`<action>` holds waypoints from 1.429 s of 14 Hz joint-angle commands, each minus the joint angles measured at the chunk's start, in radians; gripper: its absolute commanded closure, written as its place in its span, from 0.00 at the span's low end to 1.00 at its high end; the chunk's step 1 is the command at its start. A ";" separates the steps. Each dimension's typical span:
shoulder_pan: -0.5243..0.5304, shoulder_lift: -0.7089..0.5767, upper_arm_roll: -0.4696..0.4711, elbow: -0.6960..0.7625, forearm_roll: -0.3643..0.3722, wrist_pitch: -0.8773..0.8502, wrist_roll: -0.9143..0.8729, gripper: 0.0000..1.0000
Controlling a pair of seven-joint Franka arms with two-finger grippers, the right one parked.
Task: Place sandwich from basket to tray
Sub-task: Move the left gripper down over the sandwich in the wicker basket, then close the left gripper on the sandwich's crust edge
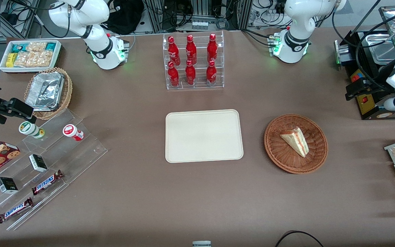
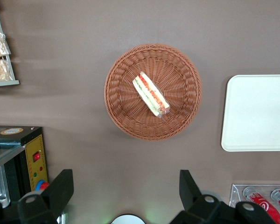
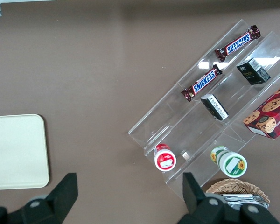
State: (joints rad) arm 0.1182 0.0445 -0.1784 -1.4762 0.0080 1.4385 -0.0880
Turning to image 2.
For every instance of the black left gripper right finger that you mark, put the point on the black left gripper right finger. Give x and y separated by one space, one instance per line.
189 191

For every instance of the white rectangular plastic tray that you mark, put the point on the white rectangular plastic tray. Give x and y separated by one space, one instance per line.
256 112

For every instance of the red rocker power switch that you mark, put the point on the red rocker power switch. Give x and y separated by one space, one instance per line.
36 156

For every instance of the round brown wicker basket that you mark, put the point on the round brown wicker basket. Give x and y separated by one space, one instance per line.
177 70

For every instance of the triangle sandwich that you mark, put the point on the triangle sandwich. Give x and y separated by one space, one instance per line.
150 94

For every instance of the black appliance with yellow panel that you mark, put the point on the black appliance with yellow panel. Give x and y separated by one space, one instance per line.
16 135

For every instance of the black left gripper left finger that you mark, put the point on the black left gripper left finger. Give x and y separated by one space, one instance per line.
60 186

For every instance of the clear acrylic can holder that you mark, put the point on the clear acrylic can holder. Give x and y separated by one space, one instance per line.
235 193

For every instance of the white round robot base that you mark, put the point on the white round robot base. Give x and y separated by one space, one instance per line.
127 219

